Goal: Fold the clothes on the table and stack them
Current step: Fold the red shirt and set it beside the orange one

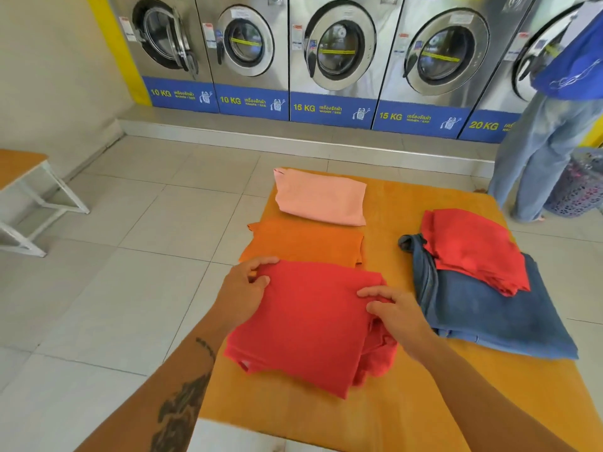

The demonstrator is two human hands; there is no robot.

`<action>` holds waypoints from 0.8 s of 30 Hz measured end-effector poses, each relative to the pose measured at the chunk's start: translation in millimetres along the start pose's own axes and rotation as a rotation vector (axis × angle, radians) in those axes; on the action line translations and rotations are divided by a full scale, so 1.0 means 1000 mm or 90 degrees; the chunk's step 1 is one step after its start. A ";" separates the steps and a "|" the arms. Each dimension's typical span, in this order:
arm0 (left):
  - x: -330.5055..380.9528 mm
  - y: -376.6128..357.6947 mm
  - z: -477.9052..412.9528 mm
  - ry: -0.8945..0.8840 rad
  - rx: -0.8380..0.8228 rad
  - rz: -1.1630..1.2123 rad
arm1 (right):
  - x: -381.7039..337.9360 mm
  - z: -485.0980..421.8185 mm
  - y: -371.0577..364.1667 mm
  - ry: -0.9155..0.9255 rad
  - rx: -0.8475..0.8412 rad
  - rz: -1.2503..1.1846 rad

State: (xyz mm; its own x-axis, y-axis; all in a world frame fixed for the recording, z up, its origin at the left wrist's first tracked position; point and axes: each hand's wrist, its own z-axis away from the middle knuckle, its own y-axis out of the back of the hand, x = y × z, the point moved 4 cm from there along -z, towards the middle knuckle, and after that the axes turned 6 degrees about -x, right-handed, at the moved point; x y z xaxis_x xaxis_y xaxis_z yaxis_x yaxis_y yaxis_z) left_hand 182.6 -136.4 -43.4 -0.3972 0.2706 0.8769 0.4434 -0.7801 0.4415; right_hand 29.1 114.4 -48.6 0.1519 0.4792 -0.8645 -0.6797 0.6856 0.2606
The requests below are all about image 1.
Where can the person's left hand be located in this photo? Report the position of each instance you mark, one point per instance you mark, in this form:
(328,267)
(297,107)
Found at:
(238,296)

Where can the person's right hand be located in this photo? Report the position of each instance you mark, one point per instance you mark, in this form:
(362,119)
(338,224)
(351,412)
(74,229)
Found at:
(405,324)

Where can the red cloth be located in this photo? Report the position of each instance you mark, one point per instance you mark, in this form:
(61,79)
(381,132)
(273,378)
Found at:
(311,324)
(476,249)

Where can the orange cloth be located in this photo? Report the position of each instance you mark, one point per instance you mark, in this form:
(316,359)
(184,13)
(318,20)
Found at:
(306,242)

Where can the blue denim garment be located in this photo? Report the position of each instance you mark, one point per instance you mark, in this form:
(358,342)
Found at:
(499,315)

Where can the pink cloth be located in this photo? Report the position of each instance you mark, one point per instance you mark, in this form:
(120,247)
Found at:
(320,195)

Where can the person's right forearm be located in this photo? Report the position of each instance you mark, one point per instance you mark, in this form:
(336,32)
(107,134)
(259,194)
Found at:
(480,409)

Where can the person's left forearm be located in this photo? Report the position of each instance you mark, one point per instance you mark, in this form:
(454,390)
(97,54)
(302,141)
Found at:
(165,395)

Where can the small steel washing machine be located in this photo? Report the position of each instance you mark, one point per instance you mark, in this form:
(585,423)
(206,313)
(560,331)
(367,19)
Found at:
(249,105)
(179,94)

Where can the medium steel washing machine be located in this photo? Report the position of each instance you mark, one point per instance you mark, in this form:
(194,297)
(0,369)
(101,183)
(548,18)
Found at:
(330,110)
(419,119)

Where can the large steel washing machine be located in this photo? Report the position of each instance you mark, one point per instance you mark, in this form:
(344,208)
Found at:
(485,124)

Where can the grey plastic laundry basket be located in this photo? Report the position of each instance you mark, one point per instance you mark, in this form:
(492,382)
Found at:
(579,192)

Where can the wooden stool white frame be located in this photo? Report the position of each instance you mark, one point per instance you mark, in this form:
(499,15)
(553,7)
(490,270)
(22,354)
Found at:
(19,164)

